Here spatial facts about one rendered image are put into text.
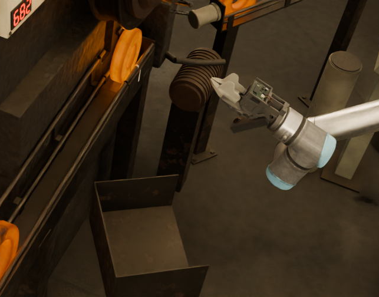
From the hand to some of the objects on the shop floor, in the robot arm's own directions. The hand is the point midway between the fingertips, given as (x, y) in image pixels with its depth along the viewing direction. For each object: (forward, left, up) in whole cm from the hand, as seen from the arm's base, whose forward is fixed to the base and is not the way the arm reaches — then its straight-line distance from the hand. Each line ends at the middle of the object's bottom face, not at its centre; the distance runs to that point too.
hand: (213, 83), depth 191 cm
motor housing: (+7, -35, -75) cm, 83 cm away
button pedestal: (-54, -68, -72) cm, 113 cm away
